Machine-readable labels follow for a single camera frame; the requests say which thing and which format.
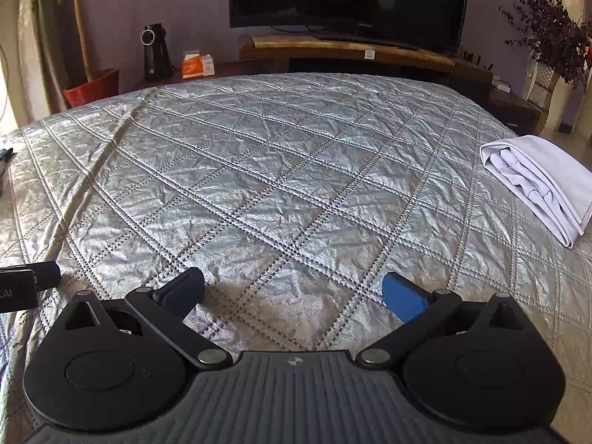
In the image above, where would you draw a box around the dried purple plant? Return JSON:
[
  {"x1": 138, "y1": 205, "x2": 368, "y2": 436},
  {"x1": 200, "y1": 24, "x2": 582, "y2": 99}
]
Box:
[{"x1": 499, "y1": 0, "x2": 592, "y2": 88}]

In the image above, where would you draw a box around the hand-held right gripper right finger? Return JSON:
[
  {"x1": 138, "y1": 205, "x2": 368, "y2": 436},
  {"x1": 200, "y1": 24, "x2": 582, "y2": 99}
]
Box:
[{"x1": 356, "y1": 271, "x2": 525, "y2": 371}]

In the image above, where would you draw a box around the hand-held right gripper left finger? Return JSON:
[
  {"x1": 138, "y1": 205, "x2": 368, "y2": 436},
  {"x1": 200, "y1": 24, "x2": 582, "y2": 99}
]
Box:
[{"x1": 62, "y1": 267, "x2": 234, "y2": 371}]

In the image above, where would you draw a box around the row of small dark bottles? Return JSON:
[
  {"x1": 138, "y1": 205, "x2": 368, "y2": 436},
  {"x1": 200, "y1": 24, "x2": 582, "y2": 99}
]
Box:
[{"x1": 460, "y1": 46, "x2": 493, "y2": 71}]

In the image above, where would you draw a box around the silver quilted bedspread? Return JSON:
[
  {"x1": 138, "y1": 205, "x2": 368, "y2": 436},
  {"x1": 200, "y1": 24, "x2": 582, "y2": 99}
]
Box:
[{"x1": 0, "y1": 73, "x2": 592, "y2": 444}]

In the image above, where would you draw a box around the long window curtain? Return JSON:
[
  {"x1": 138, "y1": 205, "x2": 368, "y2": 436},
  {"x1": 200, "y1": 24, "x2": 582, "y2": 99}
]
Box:
[{"x1": 16, "y1": 0, "x2": 70, "y2": 123}]

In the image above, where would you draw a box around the orange tissue pack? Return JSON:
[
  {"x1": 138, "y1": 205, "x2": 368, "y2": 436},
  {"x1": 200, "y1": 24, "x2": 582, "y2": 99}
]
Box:
[{"x1": 182, "y1": 51, "x2": 216, "y2": 79}]

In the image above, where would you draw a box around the green indoor tree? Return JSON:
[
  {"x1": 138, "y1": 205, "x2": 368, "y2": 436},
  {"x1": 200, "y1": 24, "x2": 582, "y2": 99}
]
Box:
[{"x1": 9, "y1": 0, "x2": 125, "y2": 84}]

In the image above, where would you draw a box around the folded white cloth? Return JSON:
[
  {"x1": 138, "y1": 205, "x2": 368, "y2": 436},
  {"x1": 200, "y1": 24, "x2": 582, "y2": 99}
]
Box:
[{"x1": 480, "y1": 135, "x2": 592, "y2": 248}]

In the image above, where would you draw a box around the dark wooden low cabinet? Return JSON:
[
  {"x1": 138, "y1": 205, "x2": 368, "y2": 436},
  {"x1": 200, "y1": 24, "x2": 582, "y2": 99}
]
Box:
[{"x1": 132, "y1": 58, "x2": 542, "y2": 137}]

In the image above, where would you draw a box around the wooden television riser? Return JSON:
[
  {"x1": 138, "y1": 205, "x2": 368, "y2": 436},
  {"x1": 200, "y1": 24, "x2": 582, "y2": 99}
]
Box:
[{"x1": 238, "y1": 34, "x2": 493, "y2": 85}]

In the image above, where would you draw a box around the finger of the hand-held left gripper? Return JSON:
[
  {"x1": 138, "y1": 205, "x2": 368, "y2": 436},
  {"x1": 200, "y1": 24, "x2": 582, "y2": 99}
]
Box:
[{"x1": 28, "y1": 261, "x2": 62, "y2": 289}]

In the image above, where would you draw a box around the black cylindrical appliance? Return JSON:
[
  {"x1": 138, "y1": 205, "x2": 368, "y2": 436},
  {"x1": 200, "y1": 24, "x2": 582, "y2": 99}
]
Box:
[{"x1": 142, "y1": 23, "x2": 174, "y2": 81}]

